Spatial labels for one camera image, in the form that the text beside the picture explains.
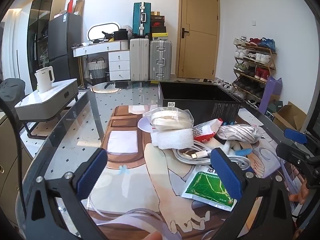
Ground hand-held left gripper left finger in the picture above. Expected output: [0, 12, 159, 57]
[25, 147, 110, 240]

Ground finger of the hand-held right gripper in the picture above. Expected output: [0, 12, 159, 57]
[275, 142, 320, 173]
[284, 128, 320, 147]

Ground woven basket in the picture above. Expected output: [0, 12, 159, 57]
[88, 58, 109, 80]

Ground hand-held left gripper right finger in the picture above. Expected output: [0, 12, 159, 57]
[210, 147, 300, 240]

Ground white foam sheet roll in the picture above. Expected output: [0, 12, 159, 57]
[150, 128, 195, 150]

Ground printed table mat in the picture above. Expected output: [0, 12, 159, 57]
[82, 105, 295, 240]

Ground silver suitcase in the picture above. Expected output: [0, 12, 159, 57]
[149, 39, 172, 81]

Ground open brown cardboard box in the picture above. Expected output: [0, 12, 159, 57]
[272, 101, 308, 132]

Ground wooden door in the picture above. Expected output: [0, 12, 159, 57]
[176, 0, 220, 79]

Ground white suitcase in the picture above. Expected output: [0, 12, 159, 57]
[129, 38, 150, 81]

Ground white vanity desk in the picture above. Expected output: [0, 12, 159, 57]
[72, 41, 130, 82]

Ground dark beanbag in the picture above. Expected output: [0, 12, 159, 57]
[0, 78, 25, 110]

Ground stack of shoe boxes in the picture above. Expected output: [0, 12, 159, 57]
[151, 11, 167, 40]

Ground bagged white cloth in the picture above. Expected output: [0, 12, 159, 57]
[142, 107, 195, 132]

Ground dark grey fridge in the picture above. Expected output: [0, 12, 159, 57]
[48, 12, 83, 87]

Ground black bag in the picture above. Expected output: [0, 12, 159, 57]
[113, 29, 129, 41]

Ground white round disc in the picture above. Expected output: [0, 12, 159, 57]
[137, 116, 157, 133]

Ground round rug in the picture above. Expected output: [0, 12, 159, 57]
[90, 81, 130, 93]

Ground flat brown cardboard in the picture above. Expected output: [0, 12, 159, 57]
[74, 0, 85, 16]

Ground person's right hand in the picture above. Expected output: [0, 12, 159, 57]
[289, 180, 307, 205]

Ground shoes on floor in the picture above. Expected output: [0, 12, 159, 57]
[204, 77, 240, 98]

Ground purple yoga mat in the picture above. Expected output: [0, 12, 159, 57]
[259, 76, 282, 114]

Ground wooden shoe rack with shoes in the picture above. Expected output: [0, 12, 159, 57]
[232, 37, 278, 108]

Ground oval vanity mirror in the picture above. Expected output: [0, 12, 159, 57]
[87, 22, 122, 43]

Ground red and white tissue packet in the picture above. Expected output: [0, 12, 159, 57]
[192, 118, 223, 142]

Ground green medicine packet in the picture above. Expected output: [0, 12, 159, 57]
[181, 164, 237, 212]

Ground teal suitcase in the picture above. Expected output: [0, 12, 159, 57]
[132, 2, 152, 38]

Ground person's left hand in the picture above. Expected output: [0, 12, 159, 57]
[140, 231, 164, 240]

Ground white coffee table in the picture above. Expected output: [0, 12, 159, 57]
[14, 78, 80, 139]

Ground white electric kettle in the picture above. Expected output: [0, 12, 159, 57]
[34, 66, 55, 94]

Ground white cable bundle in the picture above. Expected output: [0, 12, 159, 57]
[172, 141, 251, 173]

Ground black cardboard box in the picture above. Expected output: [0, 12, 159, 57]
[157, 81, 242, 125]

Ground bagged striped cloth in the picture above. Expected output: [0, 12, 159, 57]
[215, 124, 262, 144]

